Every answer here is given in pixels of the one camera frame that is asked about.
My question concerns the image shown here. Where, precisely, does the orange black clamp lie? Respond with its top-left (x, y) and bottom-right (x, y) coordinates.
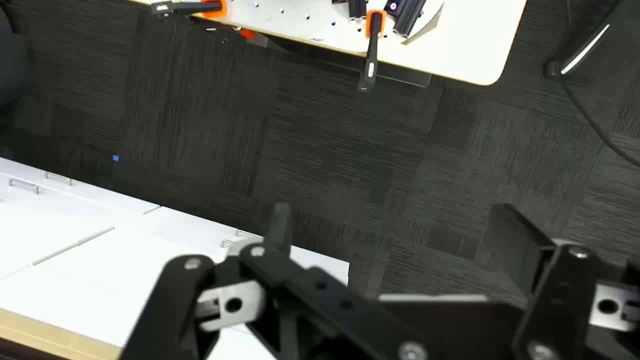
top-left (358, 10), bottom-right (384, 93)
top-left (150, 0), bottom-right (227, 19)

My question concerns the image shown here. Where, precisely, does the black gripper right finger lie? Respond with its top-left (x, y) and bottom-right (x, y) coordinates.
top-left (477, 202), bottom-right (640, 360)

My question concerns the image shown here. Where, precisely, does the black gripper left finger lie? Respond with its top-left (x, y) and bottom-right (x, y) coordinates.
top-left (117, 202), bottom-right (428, 360)

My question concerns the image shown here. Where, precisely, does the white pegboard table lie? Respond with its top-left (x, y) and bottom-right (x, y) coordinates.
top-left (132, 0), bottom-right (527, 88)

